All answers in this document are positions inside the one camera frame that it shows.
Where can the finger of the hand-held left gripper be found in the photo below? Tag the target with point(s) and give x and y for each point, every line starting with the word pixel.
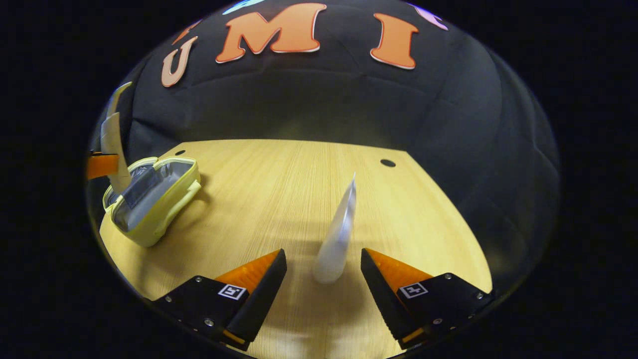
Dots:
pixel 102 165

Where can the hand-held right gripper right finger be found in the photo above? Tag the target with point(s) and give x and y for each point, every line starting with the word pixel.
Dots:
pixel 381 294

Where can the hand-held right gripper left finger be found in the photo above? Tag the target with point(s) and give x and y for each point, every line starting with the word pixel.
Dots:
pixel 264 291

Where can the pale yellow small suitcase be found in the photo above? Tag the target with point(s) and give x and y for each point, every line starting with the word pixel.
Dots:
pixel 159 204

